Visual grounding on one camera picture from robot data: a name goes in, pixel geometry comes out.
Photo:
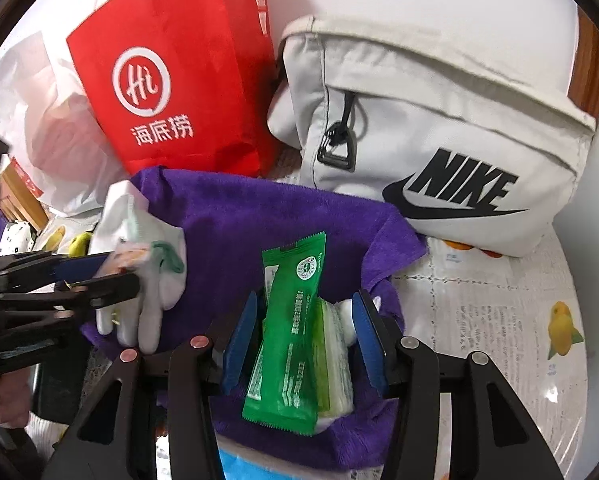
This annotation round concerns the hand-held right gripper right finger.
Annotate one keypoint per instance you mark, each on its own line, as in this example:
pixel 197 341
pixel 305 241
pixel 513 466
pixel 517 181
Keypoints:
pixel 367 345

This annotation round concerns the red shopping bag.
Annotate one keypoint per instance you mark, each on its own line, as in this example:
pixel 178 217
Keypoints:
pixel 189 35

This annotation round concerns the blue tissue pack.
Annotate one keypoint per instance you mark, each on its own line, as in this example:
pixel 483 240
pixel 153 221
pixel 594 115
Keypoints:
pixel 249 467

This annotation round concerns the light green wipes pack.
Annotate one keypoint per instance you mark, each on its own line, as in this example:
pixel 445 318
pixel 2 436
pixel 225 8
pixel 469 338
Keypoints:
pixel 334 360

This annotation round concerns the fruit printed bedsheet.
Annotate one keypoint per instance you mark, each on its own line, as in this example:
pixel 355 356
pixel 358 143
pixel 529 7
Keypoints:
pixel 504 320

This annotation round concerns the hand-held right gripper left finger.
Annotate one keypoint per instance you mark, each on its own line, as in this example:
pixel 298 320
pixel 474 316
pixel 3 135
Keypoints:
pixel 242 347

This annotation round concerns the wooden bed frame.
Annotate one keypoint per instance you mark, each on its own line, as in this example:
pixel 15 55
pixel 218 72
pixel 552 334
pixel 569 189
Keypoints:
pixel 592 60

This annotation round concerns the person's left hand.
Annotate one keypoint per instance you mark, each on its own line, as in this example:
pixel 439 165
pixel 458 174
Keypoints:
pixel 4 400

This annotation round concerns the purple towel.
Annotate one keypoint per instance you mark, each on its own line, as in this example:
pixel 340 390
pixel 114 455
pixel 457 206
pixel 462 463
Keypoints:
pixel 229 220

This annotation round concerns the white dotted pillow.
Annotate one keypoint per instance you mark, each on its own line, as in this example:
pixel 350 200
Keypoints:
pixel 14 240

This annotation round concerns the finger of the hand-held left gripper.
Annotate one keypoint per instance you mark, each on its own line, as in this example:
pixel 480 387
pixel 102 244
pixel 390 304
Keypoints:
pixel 111 290
pixel 79 266

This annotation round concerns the wooden headboard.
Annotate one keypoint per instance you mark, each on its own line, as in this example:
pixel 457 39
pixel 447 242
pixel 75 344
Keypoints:
pixel 21 195

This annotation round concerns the cream backpack black logo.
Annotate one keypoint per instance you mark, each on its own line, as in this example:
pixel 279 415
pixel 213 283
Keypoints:
pixel 429 110

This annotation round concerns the white plastic bag orange label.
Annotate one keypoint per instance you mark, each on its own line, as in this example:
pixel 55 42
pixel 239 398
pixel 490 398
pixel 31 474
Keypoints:
pixel 39 110

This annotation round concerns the white printed glove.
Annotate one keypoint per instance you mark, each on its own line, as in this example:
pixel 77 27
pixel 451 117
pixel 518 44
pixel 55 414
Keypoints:
pixel 149 285

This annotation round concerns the dark green packet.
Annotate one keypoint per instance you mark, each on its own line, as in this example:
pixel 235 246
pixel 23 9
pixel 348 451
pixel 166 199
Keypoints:
pixel 284 320

